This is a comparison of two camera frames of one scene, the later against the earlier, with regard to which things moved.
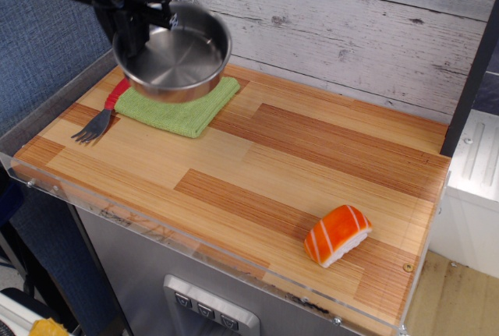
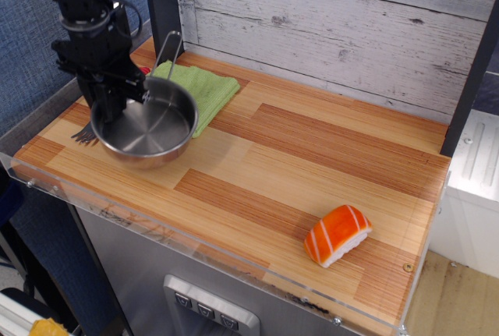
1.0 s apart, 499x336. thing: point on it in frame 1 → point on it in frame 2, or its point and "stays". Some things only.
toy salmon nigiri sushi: x=341 y=231 stays
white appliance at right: x=466 y=231 stays
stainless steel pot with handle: x=183 y=62 → x=149 y=133
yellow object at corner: x=47 y=327 stays
